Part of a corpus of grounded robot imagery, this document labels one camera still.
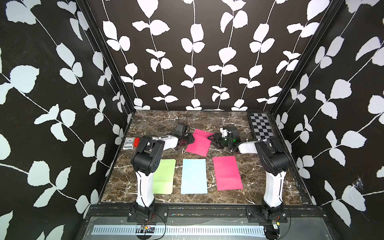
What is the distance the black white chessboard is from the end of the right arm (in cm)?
29

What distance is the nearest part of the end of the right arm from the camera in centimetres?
83

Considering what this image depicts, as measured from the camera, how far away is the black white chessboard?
1061 millimetres
